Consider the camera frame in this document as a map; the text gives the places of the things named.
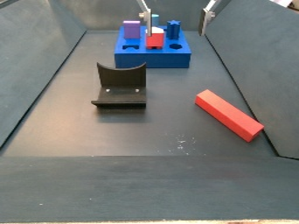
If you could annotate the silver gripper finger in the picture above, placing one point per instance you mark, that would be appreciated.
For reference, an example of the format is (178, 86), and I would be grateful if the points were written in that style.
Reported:
(206, 15)
(145, 15)

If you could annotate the long red rectangular block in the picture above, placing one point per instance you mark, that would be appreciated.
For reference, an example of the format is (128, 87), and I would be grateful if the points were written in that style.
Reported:
(225, 113)

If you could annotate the blue shape sorter board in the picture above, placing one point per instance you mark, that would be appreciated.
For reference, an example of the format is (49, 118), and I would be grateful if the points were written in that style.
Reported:
(132, 54)

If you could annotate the black curved fixture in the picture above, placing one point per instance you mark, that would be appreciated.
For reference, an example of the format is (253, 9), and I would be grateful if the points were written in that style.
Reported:
(121, 87)

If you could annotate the light blue cylinder block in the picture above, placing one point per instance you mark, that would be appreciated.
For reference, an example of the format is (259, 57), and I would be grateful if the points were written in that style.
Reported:
(154, 20)

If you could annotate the purple rectangular block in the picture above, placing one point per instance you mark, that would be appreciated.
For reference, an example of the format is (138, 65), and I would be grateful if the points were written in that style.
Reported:
(130, 29)

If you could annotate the dark blue star block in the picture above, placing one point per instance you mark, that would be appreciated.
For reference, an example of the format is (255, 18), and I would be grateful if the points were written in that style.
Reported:
(173, 29)

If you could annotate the red white-topped triangular block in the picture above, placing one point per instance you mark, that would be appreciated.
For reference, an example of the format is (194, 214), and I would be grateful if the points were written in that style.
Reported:
(154, 41)

